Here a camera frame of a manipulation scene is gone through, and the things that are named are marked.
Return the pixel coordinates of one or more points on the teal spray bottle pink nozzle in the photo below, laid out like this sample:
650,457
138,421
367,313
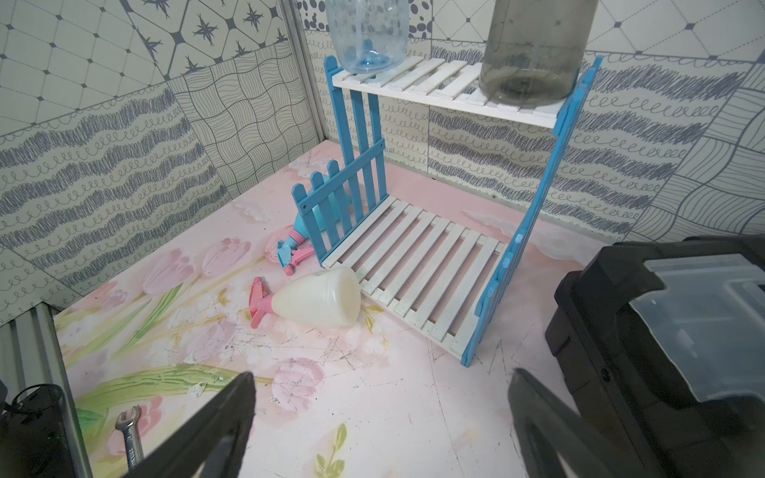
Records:
291,252

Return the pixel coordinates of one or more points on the blue and white slatted shelf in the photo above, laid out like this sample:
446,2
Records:
443,279

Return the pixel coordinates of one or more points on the white spray bottle pink nozzle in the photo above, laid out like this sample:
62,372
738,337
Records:
330,299

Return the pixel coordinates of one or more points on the black toolbox yellow latch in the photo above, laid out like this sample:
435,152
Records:
662,348

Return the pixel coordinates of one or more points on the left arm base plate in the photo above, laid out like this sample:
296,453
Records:
33,438

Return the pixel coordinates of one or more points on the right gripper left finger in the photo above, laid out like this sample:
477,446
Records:
213,442

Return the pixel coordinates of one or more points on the aluminium rail frame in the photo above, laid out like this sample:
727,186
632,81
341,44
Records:
31,354

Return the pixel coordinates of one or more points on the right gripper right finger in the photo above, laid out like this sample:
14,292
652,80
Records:
554,439

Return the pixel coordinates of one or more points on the smoky grey spray bottle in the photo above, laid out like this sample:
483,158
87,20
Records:
534,50

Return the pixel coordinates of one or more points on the clear spray bottle blue nozzle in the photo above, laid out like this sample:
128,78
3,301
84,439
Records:
370,36

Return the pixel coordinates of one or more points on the silver open-end wrench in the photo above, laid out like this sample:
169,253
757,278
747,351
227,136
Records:
127,423

